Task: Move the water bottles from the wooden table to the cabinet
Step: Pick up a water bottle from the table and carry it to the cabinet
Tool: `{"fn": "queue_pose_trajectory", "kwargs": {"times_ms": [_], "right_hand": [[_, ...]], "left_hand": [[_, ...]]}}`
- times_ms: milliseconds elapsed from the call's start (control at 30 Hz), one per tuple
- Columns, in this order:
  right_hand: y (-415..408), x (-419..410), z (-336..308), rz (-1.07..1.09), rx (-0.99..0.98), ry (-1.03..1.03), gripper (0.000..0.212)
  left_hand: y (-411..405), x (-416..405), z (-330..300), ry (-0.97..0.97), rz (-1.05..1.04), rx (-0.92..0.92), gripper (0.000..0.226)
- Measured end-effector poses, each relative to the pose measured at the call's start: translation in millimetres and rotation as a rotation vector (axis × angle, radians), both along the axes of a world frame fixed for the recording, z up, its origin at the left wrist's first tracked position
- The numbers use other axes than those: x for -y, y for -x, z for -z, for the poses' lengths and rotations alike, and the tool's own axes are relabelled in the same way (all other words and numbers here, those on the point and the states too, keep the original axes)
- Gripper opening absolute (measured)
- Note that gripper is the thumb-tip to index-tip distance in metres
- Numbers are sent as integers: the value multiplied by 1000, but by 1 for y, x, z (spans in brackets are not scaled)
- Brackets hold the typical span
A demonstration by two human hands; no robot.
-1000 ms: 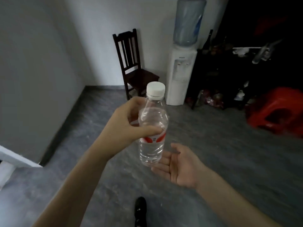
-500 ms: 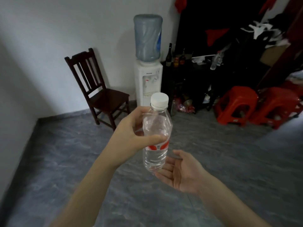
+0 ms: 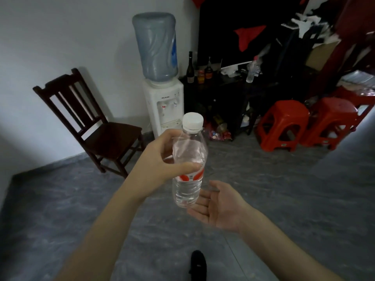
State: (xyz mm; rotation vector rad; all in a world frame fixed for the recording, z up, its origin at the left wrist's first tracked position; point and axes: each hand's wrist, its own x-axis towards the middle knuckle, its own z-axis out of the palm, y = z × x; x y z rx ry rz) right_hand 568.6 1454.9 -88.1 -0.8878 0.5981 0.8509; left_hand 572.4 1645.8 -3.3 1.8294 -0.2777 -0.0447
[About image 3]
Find person's left hand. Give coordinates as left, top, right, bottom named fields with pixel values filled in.
left=124, top=128, right=203, bottom=200

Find person's right hand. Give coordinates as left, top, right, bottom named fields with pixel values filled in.
left=187, top=180, right=253, bottom=233

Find red label water bottle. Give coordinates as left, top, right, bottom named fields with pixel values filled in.
left=172, top=112, right=209, bottom=209

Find person's left forearm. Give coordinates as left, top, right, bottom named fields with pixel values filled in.
left=54, top=184, right=147, bottom=281

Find person's right forearm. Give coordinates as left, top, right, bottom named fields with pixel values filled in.
left=236, top=207, right=345, bottom=281

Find blue water jug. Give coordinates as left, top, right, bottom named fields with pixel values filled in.
left=132, top=12, right=179, bottom=83

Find dark wooden chair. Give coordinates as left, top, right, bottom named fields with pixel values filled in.
left=32, top=68, right=146, bottom=179

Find black shoe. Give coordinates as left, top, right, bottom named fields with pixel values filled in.
left=189, top=250, right=208, bottom=281

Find colourful snack bag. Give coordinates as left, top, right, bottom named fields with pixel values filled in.
left=204, top=115, right=234, bottom=141

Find black cabinet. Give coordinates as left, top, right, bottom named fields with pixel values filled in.
left=179, top=70, right=296, bottom=141

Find dark wine bottle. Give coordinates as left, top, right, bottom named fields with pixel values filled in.
left=186, top=51, right=196, bottom=84

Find brown liquor bottle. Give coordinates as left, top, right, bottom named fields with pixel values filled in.
left=204, top=57, right=214, bottom=80

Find red plastic stool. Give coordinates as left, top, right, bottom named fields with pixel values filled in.
left=255, top=100, right=311, bottom=153
left=331, top=84, right=375, bottom=132
left=300, top=97, right=359, bottom=151

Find white paper sheets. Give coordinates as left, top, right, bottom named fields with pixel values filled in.
left=220, top=61, right=254, bottom=78

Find black television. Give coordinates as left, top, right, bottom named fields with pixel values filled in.
left=196, top=0, right=305, bottom=71

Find black speaker box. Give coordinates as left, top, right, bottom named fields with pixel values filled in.
left=274, top=25, right=313, bottom=82

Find heap of white crumpled sheets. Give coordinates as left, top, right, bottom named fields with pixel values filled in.
left=281, top=13, right=342, bottom=46

